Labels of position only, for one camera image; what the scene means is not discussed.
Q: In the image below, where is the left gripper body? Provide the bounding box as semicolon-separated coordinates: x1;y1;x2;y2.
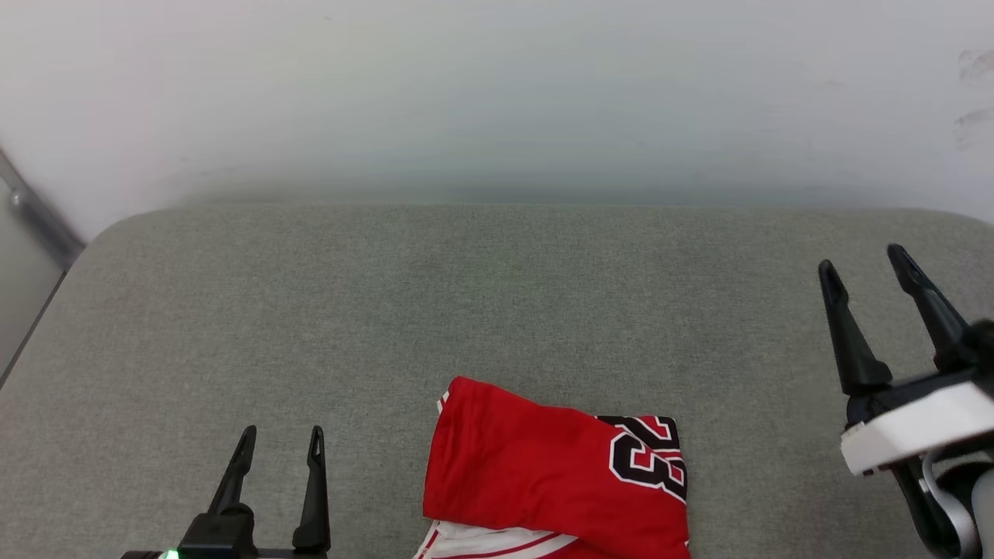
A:
120;507;332;559

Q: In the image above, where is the red and white basketball jersey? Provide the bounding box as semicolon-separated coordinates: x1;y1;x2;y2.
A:
412;377;692;559

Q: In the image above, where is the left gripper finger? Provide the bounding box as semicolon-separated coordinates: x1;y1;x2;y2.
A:
292;425;332;551
207;425;258;517

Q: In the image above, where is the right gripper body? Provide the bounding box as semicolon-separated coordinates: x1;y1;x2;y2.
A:
840;317;994;477

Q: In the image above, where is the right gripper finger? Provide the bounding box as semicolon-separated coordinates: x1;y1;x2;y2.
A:
818;259;893;398
887;243;968;370

